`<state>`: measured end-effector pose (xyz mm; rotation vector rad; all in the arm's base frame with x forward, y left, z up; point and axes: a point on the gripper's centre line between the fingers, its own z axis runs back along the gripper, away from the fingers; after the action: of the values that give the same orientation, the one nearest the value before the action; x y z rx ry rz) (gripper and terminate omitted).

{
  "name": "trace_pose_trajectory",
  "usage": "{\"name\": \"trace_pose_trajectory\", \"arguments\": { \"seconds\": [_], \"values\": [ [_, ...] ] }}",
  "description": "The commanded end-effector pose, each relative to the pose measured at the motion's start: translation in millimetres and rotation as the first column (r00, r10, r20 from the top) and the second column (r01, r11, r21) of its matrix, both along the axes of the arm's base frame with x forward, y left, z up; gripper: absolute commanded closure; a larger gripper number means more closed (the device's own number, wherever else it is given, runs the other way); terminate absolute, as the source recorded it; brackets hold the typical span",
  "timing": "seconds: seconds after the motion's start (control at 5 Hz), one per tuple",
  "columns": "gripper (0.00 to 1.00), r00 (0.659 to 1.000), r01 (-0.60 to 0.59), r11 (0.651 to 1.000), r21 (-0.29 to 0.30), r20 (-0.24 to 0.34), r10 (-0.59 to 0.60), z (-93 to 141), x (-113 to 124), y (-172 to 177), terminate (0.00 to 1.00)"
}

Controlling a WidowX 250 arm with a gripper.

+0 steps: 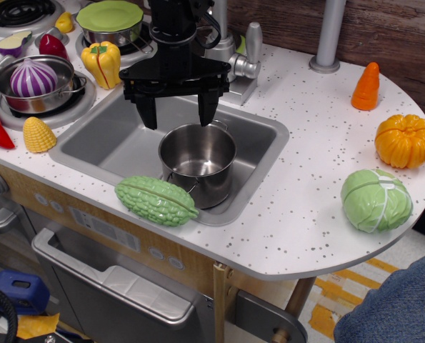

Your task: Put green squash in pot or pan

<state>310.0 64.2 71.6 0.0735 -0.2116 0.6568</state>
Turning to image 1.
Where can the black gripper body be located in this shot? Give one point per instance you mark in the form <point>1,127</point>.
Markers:
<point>177,70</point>

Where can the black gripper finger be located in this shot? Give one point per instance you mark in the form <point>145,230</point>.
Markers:
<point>207,103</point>
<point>146,107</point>

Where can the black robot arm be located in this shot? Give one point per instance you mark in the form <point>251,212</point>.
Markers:
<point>176,22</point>

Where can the steel pot in sink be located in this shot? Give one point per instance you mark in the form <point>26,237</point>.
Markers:
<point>199,159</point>

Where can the steel pot with green lid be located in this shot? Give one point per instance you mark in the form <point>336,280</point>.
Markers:
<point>127,36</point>

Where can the green bumpy toy squash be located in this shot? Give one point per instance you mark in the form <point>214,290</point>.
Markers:
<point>156,200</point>

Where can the steel pan on burner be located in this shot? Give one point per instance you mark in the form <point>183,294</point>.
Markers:
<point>48,102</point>

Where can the silver toy faucet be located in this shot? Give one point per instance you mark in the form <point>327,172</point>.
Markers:
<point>245,68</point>

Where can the grey toy sink basin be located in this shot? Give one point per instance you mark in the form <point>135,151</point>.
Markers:
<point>111,142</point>

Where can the yellow toy bell pepper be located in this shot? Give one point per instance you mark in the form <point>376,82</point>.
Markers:
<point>103,61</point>

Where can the yellow toy corn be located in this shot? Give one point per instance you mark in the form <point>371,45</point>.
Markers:
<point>38,136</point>

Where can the dark red toy pepper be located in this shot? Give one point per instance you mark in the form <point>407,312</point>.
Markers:
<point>50,45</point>

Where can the small yellow toy vegetable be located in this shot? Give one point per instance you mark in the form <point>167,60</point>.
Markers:
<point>64,23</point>

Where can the purple striped toy onion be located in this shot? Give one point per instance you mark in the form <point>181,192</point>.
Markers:
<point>33,78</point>

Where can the purple toy eggplant half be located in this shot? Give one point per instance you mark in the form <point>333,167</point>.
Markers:
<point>13,45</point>

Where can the grey support pole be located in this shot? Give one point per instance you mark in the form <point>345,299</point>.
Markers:
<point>325,61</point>

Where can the orange toy carrot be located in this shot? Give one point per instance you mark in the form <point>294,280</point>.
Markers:
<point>366,93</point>

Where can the black coil stove burner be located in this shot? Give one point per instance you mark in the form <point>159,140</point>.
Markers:
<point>21,12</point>

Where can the green toy cabbage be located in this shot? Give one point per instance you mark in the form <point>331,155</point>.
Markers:
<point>375,201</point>

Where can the grey toy oven door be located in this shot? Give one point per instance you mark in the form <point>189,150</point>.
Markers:
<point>115,299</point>

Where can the orange toy pumpkin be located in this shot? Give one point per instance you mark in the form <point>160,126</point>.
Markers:
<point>400,141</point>

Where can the blue clamp tool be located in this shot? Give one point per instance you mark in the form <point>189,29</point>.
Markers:
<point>27,292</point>

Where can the blue denim covered leg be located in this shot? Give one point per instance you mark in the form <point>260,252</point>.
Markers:
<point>395,312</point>

